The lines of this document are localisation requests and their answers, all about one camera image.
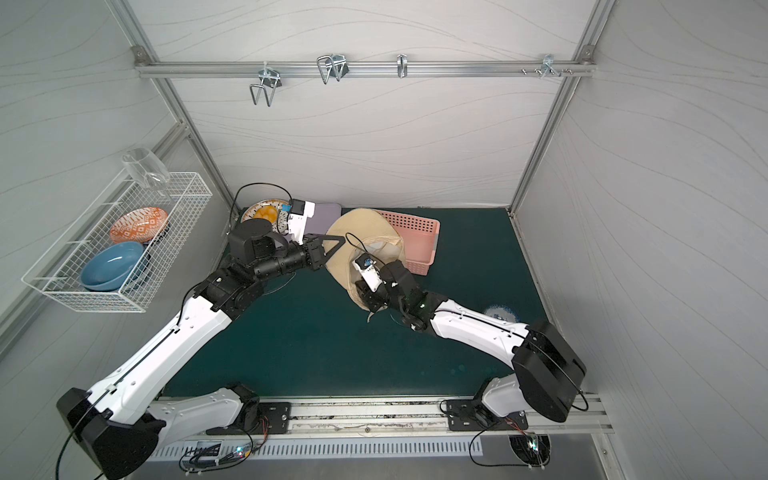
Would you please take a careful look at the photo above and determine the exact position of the beige baseball cap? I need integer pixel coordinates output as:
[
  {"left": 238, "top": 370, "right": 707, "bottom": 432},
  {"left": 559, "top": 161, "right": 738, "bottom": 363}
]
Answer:
[{"left": 326, "top": 208, "right": 406, "bottom": 312}]

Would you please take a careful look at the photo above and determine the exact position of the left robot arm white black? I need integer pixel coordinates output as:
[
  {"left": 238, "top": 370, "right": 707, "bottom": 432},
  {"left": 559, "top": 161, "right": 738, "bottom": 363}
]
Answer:
[{"left": 56, "top": 219, "right": 345, "bottom": 479}]

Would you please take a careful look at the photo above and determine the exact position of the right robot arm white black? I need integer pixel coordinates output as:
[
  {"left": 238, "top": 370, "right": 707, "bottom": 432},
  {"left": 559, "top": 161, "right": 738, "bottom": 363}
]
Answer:
[{"left": 352, "top": 254, "right": 586, "bottom": 429}]

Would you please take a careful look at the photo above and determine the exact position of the lilac cutting board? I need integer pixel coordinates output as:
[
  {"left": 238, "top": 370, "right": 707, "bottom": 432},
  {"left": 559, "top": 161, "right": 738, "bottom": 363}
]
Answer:
[{"left": 304, "top": 203, "right": 342, "bottom": 236}]

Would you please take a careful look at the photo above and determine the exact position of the patterned plate with yellow food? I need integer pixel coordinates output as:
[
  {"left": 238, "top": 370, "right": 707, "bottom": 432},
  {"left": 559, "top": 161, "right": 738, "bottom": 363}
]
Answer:
[{"left": 240, "top": 199, "right": 290, "bottom": 234}]

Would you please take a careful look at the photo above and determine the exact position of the pink plastic basket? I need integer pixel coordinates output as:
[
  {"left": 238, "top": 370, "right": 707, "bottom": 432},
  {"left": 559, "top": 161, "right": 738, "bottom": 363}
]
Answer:
[{"left": 378, "top": 210, "right": 440, "bottom": 276}]

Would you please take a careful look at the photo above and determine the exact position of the blue white patterned small bowl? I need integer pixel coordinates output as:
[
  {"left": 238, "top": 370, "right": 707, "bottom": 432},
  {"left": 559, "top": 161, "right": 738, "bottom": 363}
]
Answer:
[{"left": 484, "top": 305, "right": 518, "bottom": 323}]

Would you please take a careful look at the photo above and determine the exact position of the metal double hook left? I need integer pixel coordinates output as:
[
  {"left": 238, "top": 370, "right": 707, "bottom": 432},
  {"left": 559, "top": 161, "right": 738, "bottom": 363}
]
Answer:
[{"left": 249, "top": 64, "right": 282, "bottom": 107}]

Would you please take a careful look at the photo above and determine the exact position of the metal hook middle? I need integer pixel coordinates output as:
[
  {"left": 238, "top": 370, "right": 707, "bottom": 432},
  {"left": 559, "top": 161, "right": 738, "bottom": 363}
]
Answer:
[{"left": 316, "top": 54, "right": 349, "bottom": 85}]

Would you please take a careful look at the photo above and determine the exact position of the orange patterned bowl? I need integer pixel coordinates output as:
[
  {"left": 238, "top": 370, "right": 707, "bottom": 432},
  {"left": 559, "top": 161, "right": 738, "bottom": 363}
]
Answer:
[{"left": 109, "top": 207, "right": 169, "bottom": 244}]

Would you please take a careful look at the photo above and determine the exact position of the clear glass cup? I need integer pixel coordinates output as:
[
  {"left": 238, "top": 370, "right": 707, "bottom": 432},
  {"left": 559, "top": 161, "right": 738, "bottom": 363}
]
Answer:
[{"left": 122, "top": 147, "right": 170, "bottom": 196}]

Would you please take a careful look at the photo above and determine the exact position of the small metal hook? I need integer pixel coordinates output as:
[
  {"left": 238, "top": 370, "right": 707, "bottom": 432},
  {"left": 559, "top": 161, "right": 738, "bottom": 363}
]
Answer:
[{"left": 396, "top": 54, "right": 408, "bottom": 79}]

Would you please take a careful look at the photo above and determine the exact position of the round floor fan vent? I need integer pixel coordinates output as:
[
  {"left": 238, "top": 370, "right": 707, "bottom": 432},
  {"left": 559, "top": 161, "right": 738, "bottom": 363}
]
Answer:
[{"left": 509, "top": 433, "right": 551, "bottom": 468}]

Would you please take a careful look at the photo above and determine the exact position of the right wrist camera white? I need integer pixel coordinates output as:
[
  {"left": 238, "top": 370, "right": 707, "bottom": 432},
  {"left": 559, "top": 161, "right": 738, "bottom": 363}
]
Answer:
[{"left": 352, "top": 252, "right": 382, "bottom": 292}]

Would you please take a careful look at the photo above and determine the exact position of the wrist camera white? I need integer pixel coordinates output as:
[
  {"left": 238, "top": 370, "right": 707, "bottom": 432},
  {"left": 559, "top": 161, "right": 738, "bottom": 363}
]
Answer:
[
  {"left": 352, "top": 252, "right": 382, "bottom": 292},
  {"left": 285, "top": 199, "right": 316, "bottom": 244}
]

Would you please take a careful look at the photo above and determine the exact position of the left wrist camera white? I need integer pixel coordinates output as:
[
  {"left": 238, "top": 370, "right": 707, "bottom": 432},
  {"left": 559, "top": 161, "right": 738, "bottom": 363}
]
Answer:
[{"left": 285, "top": 199, "right": 316, "bottom": 244}]

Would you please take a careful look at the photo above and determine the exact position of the aluminium front rail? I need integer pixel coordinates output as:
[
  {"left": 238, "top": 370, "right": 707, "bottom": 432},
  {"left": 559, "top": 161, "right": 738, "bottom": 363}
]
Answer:
[{"left": 143, "top": 394, "right": 614, "bottom": 443}]

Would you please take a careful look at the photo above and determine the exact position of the aluminium rail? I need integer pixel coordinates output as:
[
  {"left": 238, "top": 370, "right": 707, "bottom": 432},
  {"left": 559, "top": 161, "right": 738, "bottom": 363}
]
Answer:
[
  {"left": 136, "top": 58, "right": 597, "bottom": 80},
  {"left": 143, "top": 394, "right": 614, "bottom": 443}
]

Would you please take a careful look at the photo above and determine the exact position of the right base cable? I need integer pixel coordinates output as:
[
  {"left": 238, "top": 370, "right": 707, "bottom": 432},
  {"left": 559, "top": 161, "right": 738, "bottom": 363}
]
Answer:
[{"left": 439, "top": 391, "right": 552, "bottom": 469}]

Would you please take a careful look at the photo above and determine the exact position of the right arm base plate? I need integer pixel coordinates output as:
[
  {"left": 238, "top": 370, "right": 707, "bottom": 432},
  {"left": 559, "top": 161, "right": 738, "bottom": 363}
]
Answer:
[{"left": 439, "top": 399, "right": 529, "bottom": 432}]

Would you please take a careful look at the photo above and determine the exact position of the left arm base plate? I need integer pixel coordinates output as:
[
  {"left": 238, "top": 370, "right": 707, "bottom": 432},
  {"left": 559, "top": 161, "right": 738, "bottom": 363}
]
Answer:
[{"left": 205, "top": 402, "right": 291, "bottom": 436}]

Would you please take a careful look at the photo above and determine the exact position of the white wire wall basket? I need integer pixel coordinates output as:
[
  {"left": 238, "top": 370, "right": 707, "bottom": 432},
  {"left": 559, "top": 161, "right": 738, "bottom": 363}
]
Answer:
[{"left": 22, "top": 172, "right": 212, "bottom": 313}]

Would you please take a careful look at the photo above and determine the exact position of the left base cable bundle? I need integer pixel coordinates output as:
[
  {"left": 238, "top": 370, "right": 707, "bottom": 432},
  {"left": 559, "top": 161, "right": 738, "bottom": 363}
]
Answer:
[{"left": 178, "top": 413, "right": 271, "bottom": 475}]

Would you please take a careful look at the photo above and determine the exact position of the aluminium top rail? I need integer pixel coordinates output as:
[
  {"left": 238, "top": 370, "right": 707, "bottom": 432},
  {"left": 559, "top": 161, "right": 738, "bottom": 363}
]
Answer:
[{"left": 136, "top": 58, "right": 597, "bottom": 80}]

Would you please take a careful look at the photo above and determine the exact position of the metal bracket hook right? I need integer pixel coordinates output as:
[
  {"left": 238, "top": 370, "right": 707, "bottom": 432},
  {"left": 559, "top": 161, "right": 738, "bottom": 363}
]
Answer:
[{"left": 520, "top": 55, "right": 573, "bottom": 79}]

